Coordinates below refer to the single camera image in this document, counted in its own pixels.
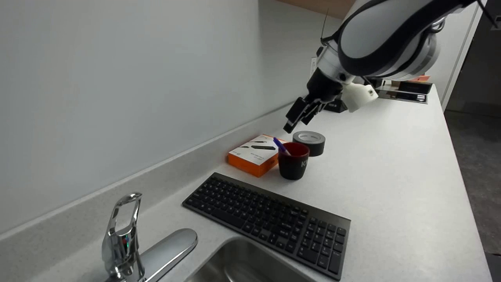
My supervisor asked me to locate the orange and white box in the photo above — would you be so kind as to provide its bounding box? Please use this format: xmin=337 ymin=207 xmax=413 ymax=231
xmin=227 ymin=134 xmax=287 ymax=178

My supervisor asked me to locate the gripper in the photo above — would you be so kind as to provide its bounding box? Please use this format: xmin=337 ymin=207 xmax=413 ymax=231
xmin=283 ymin=68 xmax=344 ymax=134

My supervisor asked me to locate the purple marker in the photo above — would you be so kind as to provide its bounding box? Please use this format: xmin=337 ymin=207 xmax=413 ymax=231
xmin=273 ymin=137 xmax=291 ymax=156

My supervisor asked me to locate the black tape roll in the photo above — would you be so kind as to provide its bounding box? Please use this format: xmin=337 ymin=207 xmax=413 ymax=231
xmin=292 ymin=130 xmax=326 ymax=157

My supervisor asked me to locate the black keyboard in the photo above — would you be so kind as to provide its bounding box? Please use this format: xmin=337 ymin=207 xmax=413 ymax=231
xmin=182 ymin=172 xmax=351 ymax=281

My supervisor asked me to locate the steel sink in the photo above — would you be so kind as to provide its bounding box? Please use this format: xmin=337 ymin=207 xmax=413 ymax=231
xmin=183 ymin=236 xmax=318 ymax=282

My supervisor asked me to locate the black rectangular device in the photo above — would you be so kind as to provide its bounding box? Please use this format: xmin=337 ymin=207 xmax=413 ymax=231
xmin=398 ymin=80 xmax=433 ymax=95

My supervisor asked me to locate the chrome tap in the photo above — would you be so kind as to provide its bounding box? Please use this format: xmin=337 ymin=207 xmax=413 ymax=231
xmin=101 ymin=192 xmax=198 ymax=282

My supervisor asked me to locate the chrome tap lever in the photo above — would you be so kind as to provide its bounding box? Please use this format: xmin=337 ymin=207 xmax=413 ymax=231
xmin=106 ymin=192 xmax=143 ymax=237

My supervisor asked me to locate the dark red mug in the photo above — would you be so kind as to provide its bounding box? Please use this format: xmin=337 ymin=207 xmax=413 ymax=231
xmin=278 ymin=142 xmax=310 ymax=181

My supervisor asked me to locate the small black box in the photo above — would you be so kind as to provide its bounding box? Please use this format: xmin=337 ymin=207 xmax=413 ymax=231
xmin=324 ymin=98 xmax=348 ymax=114

